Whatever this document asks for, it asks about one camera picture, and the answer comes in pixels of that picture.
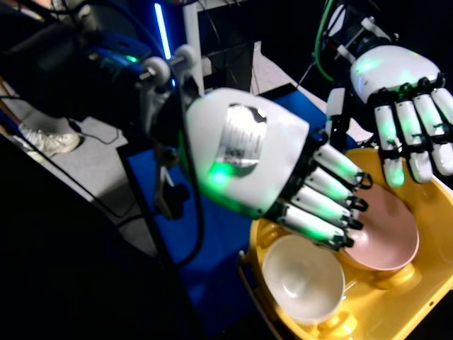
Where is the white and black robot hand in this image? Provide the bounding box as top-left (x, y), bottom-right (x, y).
top-left (183, 87), bottom-right (374, 253)
top-left (325, 45), bottom-right (453, 188)

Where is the small white bowl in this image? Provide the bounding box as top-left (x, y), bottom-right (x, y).
top-left (261, 233), bottom-right (346, 325)

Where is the large pink bowl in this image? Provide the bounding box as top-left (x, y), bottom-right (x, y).
top-left (338, 183), bottom-right (420, 272)

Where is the yellow dish rack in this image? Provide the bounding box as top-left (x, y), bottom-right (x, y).
top-left (236, 147), bottom-right (453, 340)

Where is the blue table mat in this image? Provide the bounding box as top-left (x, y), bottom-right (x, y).
top-left (125, 88), bottom-right (330, 337)

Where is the blue light strip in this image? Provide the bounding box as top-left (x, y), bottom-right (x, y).
top-left (154, 2), bottom-right (173, 61)

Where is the person's white shoe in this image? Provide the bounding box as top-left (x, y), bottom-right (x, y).
top-left (19, 123), bottom-right (81, 157)

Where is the green cable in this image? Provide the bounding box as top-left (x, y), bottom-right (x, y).
top-left (314, 0), bottom-right (336, 83)

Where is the black cable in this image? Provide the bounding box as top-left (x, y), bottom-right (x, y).
top-left (116, 81), bottom-right (207, 270)

